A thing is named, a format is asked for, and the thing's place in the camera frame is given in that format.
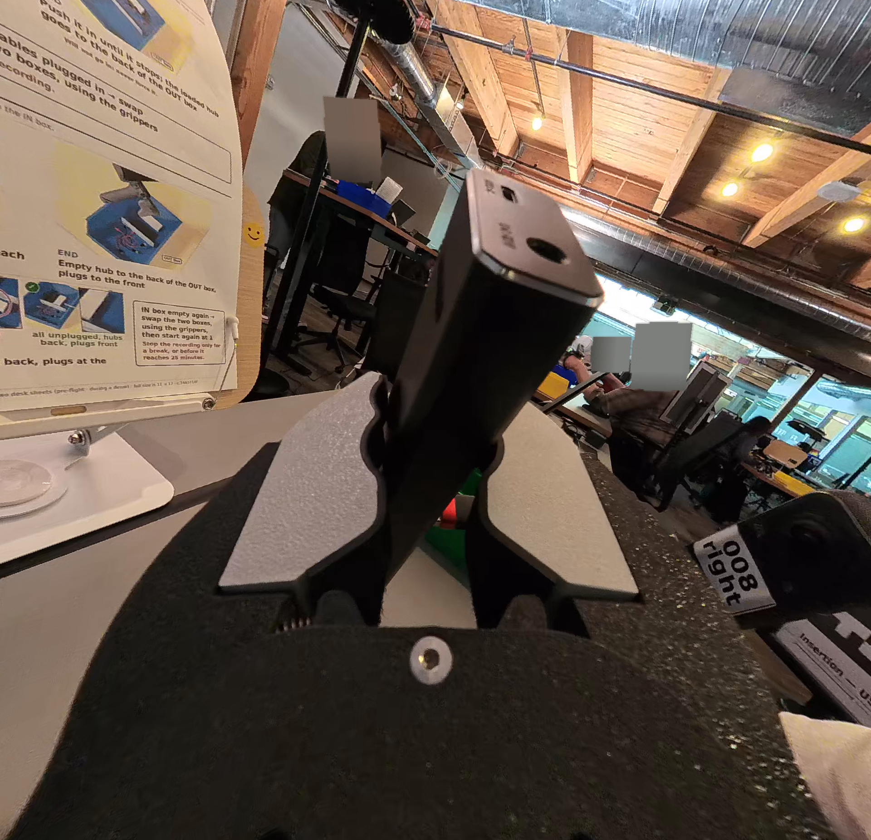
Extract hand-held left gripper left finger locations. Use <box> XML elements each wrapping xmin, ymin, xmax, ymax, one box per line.
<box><xmin>218</xmin><ymin>371</ymin><xmax>394</xmax><ymax>595</ymax></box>

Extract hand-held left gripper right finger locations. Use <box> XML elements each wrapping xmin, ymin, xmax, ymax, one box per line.
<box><xmin>475</xmin><ymin>403</ymin><xmax>642</xmax><ymax>601</ymax></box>

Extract green plastic box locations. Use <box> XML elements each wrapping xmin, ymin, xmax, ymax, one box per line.
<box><xmin>425</xmin><ymin>471</ymin><xmax>483</xmax><ymax>576</ymax></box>

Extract black usb hub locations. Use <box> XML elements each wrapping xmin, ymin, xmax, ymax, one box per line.
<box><xmin>364</xmin><ymin>168</ymin><xmax>605</xmax><ymax>586</ymax></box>

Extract white task label card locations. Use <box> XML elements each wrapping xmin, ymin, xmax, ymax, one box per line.
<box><xmin>772</xmin><ymin>609</ymin><xmax>871</xmax><ymax>727</ymax></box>

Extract white stand base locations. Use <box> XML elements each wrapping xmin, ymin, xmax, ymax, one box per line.
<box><xmin>0</xmin><ymin>426</ymin><xmax>174</xmax><ymax>565</ymax></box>

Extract computer monitor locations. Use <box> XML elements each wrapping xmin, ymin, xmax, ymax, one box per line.
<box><xmin>663</xmin><ymin>362</ymin><xmax>732</xmax><ymax>434</ymax></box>

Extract black tall-back office chair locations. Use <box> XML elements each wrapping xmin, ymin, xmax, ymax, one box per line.
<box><xmin>367</xmin><ymin>258</ymin><xmax>440</xmax><ymax>385</ymax></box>

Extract wooden desk black legs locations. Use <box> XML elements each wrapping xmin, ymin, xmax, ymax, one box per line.
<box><xmin>282</xmin><ymin>168</ymin><xmax>440</xmax><ymax>378</ymax></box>

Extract blue storage bin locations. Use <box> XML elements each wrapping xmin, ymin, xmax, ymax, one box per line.
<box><xmin>338</xmin><ymin>180</ymin><xmax>393</xmax><ymax>219</ymax></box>

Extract printed instruction sheet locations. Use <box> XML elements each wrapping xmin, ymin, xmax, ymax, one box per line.
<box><xmin>0</xmin><ymin>0</ymin><xmax>244</xmax><ymax>405</ymax></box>

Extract black ceiling pipe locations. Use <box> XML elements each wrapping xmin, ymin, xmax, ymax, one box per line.
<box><xmin>429</xmin><ymin>24</ymin><xmax>871</xmax><ymax>155</ymax></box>

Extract ribbed silver air duct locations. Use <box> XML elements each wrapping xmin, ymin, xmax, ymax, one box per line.
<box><xmin>565</xmin><ymin>207</ymin><xmax>871</xmax><ymax>343</ymax></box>

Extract large silver air duct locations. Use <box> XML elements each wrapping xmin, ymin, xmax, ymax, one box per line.
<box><xmin>391</xmin><ymin>0</ymin><xmax>871</xmax><ymax>137</ymax></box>

